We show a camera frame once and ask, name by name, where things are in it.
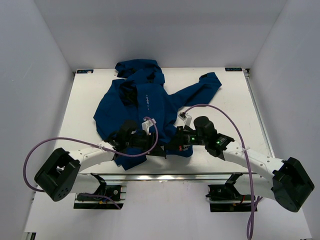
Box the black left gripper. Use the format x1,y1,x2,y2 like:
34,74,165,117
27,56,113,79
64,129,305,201
125,131,166,157

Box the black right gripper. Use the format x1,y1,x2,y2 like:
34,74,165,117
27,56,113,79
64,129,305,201
165,125,208,151

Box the blue zip-up jacket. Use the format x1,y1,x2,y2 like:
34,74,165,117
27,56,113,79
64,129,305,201
93,58,223,172

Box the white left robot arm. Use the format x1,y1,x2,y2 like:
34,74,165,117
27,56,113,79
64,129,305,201
34,118,167,202

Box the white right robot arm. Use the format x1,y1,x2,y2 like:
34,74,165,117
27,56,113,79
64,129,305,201
164,116,315,213

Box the right blue table label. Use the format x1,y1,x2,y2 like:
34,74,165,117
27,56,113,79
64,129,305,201
224,67,243,72

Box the blue table label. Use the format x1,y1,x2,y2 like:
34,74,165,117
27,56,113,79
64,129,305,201
76,69,94,74
224,67,243,72

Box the left blue table label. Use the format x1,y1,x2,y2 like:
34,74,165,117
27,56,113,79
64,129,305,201
76,69,94,74

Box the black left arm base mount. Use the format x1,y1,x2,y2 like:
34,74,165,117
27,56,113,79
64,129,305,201
71,173,127,210

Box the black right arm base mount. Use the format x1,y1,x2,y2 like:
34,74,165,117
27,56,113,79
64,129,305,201
205,173,251,213

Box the aluminium table front rail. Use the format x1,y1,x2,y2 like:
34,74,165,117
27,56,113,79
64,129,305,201
82,173,258,183

